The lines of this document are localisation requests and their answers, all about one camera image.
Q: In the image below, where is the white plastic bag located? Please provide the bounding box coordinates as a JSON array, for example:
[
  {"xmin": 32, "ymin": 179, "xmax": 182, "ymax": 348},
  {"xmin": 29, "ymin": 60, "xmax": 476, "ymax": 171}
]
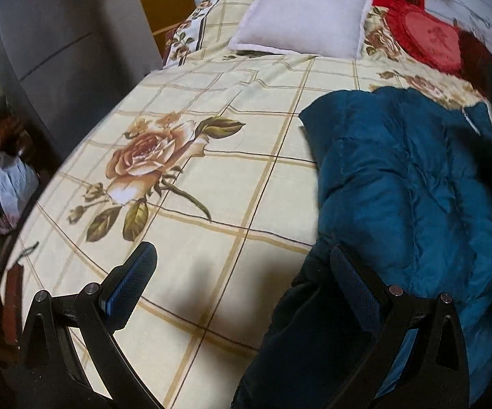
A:
[{"xmin": 0, "ymin": 152, "xmax": 40, "ymax": 219}]

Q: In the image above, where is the white pillow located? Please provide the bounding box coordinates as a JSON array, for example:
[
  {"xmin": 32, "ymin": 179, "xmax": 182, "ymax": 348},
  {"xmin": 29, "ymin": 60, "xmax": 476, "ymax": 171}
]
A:
[{"xmin": 228, "ymin": 0, "xmax": 374, "ymax": 60}]

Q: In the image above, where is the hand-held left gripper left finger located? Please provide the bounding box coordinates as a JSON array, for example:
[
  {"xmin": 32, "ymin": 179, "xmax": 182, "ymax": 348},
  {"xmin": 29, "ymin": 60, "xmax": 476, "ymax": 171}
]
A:
[{"xmin": 16, "ymin": 241, "xmax": 158, "ymax": 409}]

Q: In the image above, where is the dark red ruffled cushion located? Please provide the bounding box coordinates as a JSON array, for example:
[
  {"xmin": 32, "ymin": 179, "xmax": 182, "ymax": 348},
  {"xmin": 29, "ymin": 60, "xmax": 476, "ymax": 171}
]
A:
[{"xmin": 457, "ymin": 28, "xmax": 492, "ymax": 84}]

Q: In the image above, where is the teal puffer jacket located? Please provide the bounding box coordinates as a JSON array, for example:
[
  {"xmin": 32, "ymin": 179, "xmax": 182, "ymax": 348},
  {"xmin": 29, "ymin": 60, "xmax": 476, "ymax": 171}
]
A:
[{"xmin": 233, "ymin": 86, "xmax": 492, "ymax": 409}]

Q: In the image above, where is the wooden bed frame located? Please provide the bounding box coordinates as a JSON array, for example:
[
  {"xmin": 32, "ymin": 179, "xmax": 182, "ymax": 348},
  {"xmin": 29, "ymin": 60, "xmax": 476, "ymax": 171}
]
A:
[{"xmin": 2, "ymin": 263, "xmax": 27, "ymax": 347}]

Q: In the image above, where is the red heart-shaped cushion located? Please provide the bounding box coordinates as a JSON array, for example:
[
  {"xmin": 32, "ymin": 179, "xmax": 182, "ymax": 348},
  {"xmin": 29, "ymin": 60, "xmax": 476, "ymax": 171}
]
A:
[{"xmin": 383, "ymin": 2, "xmax": 464, "ymax": 75}]

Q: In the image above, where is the bed with floral checked sheet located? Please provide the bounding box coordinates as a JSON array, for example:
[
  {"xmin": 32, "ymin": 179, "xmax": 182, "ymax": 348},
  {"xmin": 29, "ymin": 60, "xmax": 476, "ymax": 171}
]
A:
[{"xmin": 0, "ymin": 0, "xmax": 492, "ymax": 409}]

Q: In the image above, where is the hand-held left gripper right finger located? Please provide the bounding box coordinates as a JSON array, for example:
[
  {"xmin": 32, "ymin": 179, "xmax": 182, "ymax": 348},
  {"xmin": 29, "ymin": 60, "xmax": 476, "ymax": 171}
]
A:
[{"xmin": 330, "ymin": 245, "xmax": 471, "ymax": 409}]

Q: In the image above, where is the grey refrigerator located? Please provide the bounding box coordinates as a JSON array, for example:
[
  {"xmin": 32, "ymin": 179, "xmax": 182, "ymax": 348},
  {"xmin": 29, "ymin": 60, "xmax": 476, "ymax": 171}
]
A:
[{"xmin": 0, "ymin": 0, "xmax": 164, "ymax": 158}]

